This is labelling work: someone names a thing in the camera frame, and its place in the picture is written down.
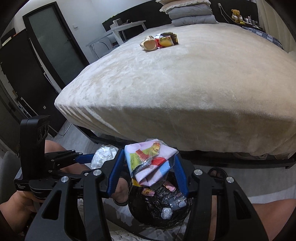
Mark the pink snack box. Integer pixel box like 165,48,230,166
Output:
142,188,154,197
163,181,176,192

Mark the white plastic bag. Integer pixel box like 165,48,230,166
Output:
91,145,118,169

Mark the colourful cartoon plastic wrapper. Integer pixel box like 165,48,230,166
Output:
125,139,178,187

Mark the red yellow snack packet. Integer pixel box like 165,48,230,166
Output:
154,32,179,48

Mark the beige paper bag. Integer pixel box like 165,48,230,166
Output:
140,36,157,51

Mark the black lined trash bin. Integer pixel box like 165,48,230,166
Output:
128,171,193,229

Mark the person's bare left hand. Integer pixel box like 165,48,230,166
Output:
1,191,43,232

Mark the black sandal left foot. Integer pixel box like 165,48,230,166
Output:
111,177,129,205

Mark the black wardrobe cabinet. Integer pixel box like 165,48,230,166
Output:
1,30,66,137

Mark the black frosted glass door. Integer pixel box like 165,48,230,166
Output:
23,2,89,88

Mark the white side table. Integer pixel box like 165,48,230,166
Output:
86,20,147,58

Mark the lower grey folded quilt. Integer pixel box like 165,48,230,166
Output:
171,15,217,27

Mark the grey folded quilt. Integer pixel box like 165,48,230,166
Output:
166,4,213,20
171,15,217,27

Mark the blue checkered cloth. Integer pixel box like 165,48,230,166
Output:
242,26,283,49

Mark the upper grey folded quilt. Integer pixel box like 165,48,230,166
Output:
166,4,213,20

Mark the brown teddy bear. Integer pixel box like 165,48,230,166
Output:
231,9,244,24

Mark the top beige lace pillow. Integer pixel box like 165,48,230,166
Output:
156,0,211,5

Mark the black headboard panel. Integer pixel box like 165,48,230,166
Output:
102,0,259,31

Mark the cream window curtain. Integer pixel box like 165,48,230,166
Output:
256,0,295,54

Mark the white charger cable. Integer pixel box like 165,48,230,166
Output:
217,2,232,24

